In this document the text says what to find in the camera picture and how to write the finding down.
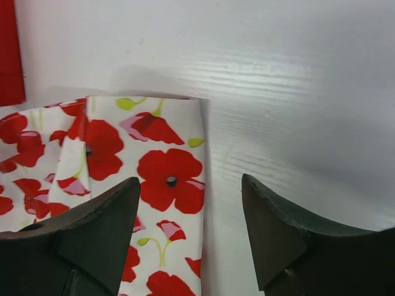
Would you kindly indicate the red poppy print skirt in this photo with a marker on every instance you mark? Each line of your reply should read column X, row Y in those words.
column 60, row 156

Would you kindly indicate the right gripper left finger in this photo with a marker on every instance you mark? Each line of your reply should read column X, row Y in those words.
column 79, row 252

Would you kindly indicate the red plastic tray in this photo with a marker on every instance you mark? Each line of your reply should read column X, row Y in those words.
column 12, row 85

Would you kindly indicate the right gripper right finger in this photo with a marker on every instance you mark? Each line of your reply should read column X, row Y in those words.
column 297, row 252

